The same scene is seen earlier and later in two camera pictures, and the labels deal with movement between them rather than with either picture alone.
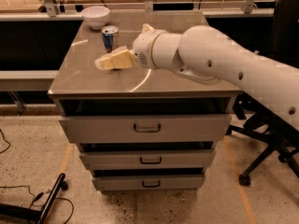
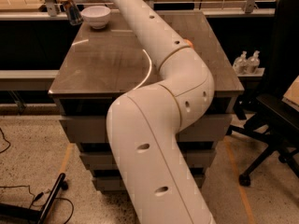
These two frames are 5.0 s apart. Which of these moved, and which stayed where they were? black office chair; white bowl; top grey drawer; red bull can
Moved: red bull can
Stayed: top grey drawer; black office chair; white bowl
